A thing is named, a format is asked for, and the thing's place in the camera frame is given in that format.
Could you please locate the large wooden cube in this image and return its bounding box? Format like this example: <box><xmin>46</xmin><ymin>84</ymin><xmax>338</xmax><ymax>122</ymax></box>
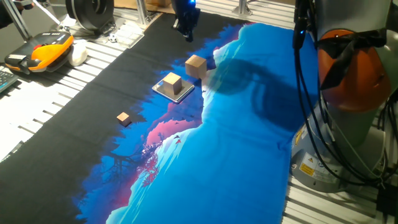
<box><xmin>185</xmin><ymin>54</ymin><xmax>208</xmax><ymax>80</ymax></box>

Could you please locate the black fabric strap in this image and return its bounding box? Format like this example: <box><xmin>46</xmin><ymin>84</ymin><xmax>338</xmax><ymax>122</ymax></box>
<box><xmin>317</xmin><ymin>29</ymin><xmax>388</xmax><ymax>91</ymax></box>

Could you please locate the aluminium frame profile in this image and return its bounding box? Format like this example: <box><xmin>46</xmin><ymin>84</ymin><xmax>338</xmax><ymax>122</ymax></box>
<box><xmin>136</xmin><ymin>0</ymin><xmax>150</xmax><ymax>26</ymax></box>
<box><xmin>0</xmin><ymin>0</ymin><xmax>32</xmax><ymax>41</ymax></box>
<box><xmin>231</xmin><ymin>0</ymin><xmax>253</xmax><ymax>16</ymax></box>

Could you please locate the small wooden cube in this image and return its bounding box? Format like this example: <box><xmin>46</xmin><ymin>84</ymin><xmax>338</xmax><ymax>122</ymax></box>
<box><xmin>116</xmin><ymin>111</ymin><xmax>132</xmax><ymax>128</ymax></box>

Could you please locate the silver digital kitchen scale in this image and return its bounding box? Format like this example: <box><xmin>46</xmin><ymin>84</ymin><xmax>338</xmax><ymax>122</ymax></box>
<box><xmin>151</xmin><ymin>77</ymin><xmax>196</xmax><ymax>105</ymax></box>

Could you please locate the orange black teach pendant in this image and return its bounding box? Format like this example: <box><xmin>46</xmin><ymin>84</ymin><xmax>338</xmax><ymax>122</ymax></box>
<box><xmin>4</xmin><ymin>30</ymin><xmax>75</xmax><ymax>75</ymax></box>

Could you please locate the white soft bundle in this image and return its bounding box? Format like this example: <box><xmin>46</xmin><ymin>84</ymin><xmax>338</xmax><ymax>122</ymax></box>
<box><xmin>67</xmin><ymin>42</ymin><xmax>89</xmax><ymax>67</ymax></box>

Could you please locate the black round spool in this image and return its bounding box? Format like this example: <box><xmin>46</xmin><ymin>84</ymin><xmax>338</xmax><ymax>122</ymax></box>
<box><xmin>64</xmin><ymin>0</ymin><xmax>115</xmax><ymax>32</ymax></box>

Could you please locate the brown cardboard sheet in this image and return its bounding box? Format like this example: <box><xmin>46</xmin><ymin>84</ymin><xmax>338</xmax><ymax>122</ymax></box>
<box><xmin>113</xmin><ymin>0</ymin><xmax>175</xmax><ymax>15</ymax></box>

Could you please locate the black cable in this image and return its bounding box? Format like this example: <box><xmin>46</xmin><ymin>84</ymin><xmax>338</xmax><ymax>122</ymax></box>
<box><xmin>294</xmin><ymin>48</ymin><xmax>386</xmax><ymax>187</ymax></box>
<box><xmin>376</xmin><ymin>96</ymin><xmax>398</xmax><ymax>180</ymax></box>

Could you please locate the forest landscape printed cloth mat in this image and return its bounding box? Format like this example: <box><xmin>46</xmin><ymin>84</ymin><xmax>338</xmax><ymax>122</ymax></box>
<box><xmin>0</xmin><ymin>12</ymin><xmax>320</xmax><ymax>224</ymax></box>

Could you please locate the black cable plug blue light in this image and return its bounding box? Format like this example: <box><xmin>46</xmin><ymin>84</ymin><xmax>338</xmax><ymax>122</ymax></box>
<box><xmin>292</xmin><ymin>0</ymin><xmax>312</xmax><ymax>50</ymax></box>

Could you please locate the white gridded tray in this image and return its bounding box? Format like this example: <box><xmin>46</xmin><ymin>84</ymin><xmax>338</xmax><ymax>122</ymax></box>
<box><xmin>114</xmin><ymin>23</ymin><xmax>146</xmax><ymax>50</ymax></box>

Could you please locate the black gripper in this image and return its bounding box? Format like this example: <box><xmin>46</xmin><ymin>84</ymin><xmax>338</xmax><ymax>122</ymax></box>
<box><xmin>171</xmin><ymin>0</ymin><xmax>201</xmax><ymax>43</ymax></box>

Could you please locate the medium wooden cube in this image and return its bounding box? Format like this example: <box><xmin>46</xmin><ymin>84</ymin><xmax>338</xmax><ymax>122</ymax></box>
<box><xmin>162</xmin><ymin>72</ymin><xmax>183</xmax><ymax>96</ymax></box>

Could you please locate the dark keyboard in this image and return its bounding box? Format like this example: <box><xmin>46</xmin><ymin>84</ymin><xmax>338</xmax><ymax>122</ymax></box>
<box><xmin>0</xmin><ymin>70</ymin><xmax>19</xmax><ymax>93</ymax></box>

